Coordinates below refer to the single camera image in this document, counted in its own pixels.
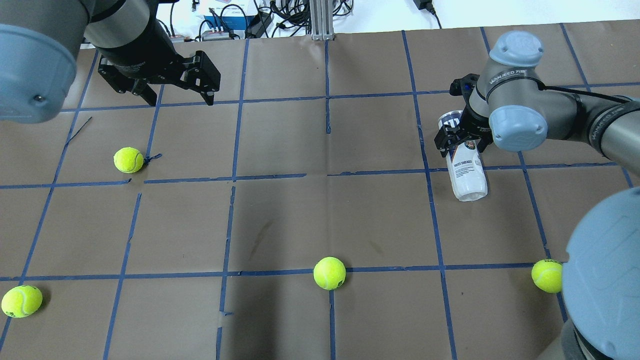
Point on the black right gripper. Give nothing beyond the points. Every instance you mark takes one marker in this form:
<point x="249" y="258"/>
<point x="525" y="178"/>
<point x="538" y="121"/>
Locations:
<point x="474" y="123"/>

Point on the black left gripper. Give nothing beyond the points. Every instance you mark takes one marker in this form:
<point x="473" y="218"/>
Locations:
<point x="141" y="56"/>

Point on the tennis ball can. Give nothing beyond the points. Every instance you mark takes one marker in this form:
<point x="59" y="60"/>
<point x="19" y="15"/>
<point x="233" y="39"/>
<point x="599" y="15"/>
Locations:
<point x="466" y="173"/>

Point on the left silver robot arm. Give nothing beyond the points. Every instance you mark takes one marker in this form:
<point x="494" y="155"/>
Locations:
<point x="40" y="41"/>

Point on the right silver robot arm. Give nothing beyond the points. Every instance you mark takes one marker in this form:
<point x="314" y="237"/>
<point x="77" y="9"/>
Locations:
<point x="509" y="106"/>

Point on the tennis ball near loose tape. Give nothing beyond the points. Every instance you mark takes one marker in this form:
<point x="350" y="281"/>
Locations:
<point x="128" y="160"/>

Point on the tennis ball near base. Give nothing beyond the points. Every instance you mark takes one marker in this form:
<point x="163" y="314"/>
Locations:
<point x="546" y="274"/>
<point x="22" y="301"/>

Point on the centre tennis ball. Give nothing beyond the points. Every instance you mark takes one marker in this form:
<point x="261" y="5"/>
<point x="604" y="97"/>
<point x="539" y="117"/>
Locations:
<point x="329" y="273"/>

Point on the white blue box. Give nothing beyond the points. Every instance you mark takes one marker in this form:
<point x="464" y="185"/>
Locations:
<point x="215" y="27"/>

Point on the black power adapter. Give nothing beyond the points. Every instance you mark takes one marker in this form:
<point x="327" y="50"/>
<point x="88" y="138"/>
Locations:
<point x="427" y="5"/>

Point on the brown paper table cover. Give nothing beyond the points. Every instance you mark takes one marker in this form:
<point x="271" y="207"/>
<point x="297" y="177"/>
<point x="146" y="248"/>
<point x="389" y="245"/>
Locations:
<point x="311" y="150"/>

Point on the aluminium frame post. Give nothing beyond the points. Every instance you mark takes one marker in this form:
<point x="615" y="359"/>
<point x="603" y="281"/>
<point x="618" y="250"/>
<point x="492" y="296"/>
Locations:
<point x="321" y="18"/>

